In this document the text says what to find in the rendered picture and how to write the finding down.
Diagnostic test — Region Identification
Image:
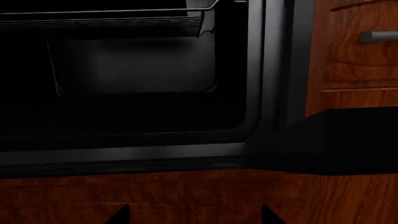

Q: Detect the wooden drawer front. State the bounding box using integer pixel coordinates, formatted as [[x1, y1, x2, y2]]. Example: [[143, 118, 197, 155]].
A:
[[322, 0, 398, 91]]

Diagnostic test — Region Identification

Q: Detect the grey metal drawer handle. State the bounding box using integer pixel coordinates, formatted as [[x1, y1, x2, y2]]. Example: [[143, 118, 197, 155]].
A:
[[359, 30, 398, 44]]

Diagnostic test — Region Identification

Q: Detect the black countertop slab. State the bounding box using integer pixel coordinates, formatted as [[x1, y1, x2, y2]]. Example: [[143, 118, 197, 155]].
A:
[[247, 108, 398, 177]]

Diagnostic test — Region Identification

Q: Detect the dark wooden cabinet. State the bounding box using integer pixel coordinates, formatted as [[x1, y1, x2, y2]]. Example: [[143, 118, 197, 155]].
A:
[[0, 0, 398, 224]]

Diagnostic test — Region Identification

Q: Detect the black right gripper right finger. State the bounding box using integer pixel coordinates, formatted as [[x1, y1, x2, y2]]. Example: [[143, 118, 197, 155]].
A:
[[261, 203, 287, 224]]

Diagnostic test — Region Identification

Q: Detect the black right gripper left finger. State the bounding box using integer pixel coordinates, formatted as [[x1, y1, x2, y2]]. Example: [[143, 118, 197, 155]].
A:
[[104, 203, 131, 224]]

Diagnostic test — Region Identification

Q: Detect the black built-in oven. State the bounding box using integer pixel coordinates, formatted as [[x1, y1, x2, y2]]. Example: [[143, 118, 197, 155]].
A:
[[0, 0, 315, 180]]

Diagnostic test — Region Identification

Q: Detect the black wire oven rack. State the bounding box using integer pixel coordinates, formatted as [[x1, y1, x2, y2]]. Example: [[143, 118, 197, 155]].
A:
[[0, 0, 220, 39]]

